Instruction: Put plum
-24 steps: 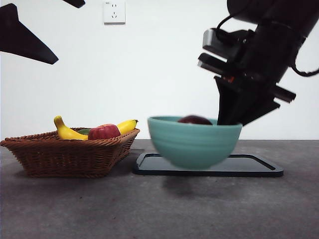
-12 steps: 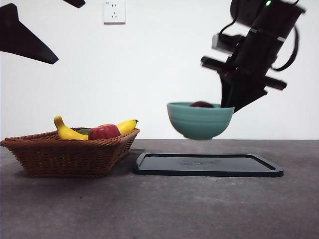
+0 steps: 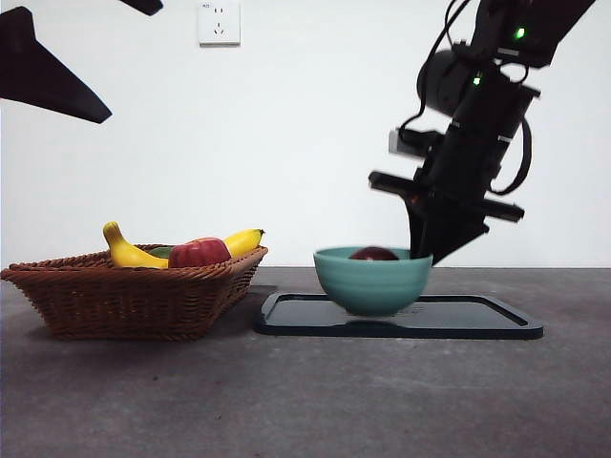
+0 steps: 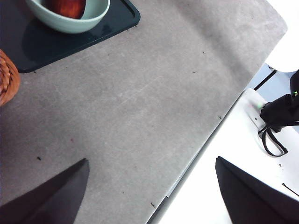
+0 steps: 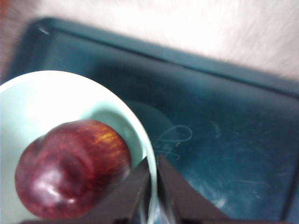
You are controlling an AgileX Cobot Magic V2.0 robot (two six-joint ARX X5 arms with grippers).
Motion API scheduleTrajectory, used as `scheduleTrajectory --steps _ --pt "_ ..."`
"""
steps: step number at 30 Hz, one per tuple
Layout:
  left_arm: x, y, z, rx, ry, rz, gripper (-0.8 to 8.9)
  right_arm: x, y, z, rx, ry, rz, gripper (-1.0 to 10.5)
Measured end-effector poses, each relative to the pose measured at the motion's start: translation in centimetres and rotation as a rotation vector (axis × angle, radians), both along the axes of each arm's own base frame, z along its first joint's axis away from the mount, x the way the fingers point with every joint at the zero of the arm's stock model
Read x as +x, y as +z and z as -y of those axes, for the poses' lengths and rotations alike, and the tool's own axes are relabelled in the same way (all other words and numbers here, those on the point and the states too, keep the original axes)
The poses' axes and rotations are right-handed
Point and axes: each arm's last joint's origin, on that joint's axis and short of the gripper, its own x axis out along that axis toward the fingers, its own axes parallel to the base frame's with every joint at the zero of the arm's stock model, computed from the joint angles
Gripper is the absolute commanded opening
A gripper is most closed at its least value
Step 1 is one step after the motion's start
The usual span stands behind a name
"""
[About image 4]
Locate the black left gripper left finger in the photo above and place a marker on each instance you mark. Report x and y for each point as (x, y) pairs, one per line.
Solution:
(46, 198)

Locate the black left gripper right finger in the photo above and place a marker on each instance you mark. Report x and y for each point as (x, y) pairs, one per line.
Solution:
(257, 203)

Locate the teal ribbed bowl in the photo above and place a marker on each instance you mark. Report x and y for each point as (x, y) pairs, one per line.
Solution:
(70, 25)

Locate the dark red plum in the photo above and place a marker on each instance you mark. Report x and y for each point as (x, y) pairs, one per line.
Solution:
(67, 8)

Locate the brown wicker basket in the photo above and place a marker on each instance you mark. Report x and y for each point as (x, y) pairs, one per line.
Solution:
(8, 79)

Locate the black rectangular tray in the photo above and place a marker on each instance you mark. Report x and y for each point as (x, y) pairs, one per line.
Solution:
(70, 43)

